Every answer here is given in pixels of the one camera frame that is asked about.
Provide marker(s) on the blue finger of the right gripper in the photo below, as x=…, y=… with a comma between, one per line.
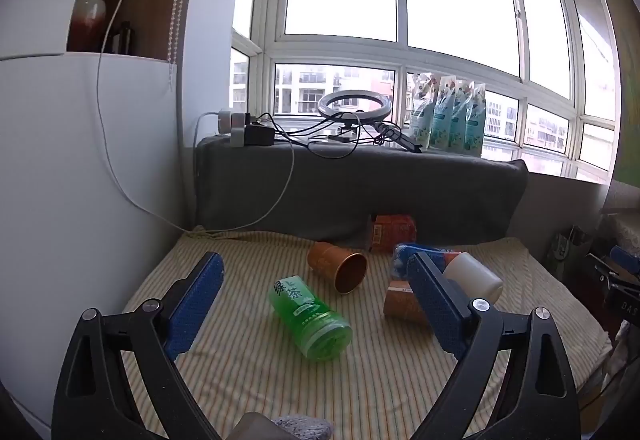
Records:
x=626, y=260
x=610, y=276

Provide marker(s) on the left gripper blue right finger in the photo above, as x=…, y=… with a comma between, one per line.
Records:
x=537, y=398

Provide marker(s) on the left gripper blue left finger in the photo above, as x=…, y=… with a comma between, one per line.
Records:
x=94, y=400

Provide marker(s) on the copper orange paper cup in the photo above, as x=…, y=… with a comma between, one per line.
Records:
x=342, y=268

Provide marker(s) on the grey gloved hand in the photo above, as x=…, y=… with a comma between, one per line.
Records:
x=255, y=426

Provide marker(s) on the green paper bag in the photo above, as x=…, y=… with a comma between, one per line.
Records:
x=565, y=250

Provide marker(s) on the white plastic jar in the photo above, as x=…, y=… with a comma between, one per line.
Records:
x=476, y=280

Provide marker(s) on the striped mattress cloth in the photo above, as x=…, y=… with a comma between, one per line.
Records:
x=382, y=386

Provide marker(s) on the blue snack package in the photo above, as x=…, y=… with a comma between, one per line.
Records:
x=403, y=252

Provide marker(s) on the green tea bottle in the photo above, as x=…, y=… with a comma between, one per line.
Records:
x=320, y=333

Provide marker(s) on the teal refill pouch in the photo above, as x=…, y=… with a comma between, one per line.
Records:
x=441, y=121
x=475, y=121
x=423, y=101
x=462, y=98

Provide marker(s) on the orange red box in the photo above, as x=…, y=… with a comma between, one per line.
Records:
x=388, y=231

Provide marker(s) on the white cabinet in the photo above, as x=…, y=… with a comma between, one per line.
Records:
x=91, y=191

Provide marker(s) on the black power adapter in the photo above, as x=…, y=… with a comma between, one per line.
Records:
x=256, y=134

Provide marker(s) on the grey cushion backrest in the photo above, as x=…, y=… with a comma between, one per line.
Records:
x=331, y=192

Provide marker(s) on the white power strip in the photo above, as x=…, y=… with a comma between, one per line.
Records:
x=229, y=120

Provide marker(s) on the red white vase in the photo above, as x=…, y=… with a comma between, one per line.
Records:
x=87, y=26

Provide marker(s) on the black ring light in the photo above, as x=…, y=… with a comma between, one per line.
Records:
x=368, y=111

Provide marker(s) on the window frame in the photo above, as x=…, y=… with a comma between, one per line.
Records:
x=548, y=66

